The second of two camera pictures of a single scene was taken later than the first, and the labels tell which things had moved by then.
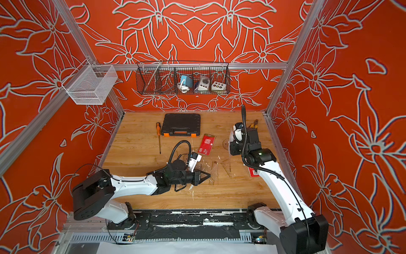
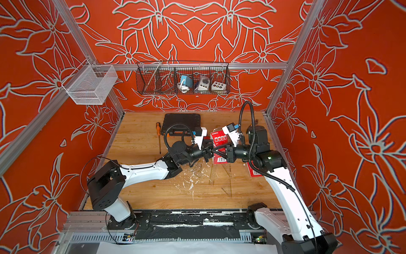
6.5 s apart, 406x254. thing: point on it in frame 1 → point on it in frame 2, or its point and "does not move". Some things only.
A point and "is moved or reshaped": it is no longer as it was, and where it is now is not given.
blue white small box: [188, 81] does not move
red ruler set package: [206, 144] is moved or reshaped
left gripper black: [196, 174] → [206, 154]
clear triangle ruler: [228, 168] does not move
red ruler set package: [251, 173] does not move
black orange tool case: [181, 124] does not move
